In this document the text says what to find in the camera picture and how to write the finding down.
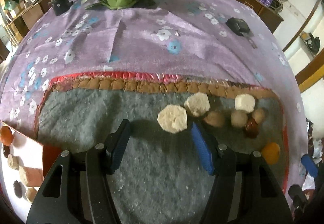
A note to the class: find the dark red jujube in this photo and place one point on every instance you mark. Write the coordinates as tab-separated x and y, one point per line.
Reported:
251	129

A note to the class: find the black cylindrical mount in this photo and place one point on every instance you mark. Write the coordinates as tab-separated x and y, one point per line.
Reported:
60	6

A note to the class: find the red white tray box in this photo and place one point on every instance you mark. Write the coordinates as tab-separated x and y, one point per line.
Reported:
23	152

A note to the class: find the purple floral tablecloth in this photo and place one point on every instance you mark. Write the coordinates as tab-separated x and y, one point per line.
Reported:
185	37

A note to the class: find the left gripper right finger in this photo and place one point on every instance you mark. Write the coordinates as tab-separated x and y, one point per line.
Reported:
219	161

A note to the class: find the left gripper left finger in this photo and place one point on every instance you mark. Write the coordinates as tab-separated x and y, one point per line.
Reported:
103	160

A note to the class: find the grey felt mat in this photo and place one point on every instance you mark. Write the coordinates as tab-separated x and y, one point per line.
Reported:
160	178

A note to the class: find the brown longan fruit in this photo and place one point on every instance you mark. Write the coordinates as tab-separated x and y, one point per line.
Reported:
259	115
214	119

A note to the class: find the orange tangerine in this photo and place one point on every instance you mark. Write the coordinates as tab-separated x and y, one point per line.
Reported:
6	136
271	153

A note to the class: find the black rectangular device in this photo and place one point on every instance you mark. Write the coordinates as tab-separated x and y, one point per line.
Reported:
241	28

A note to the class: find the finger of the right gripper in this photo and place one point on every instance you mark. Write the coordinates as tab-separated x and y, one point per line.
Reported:
309	165

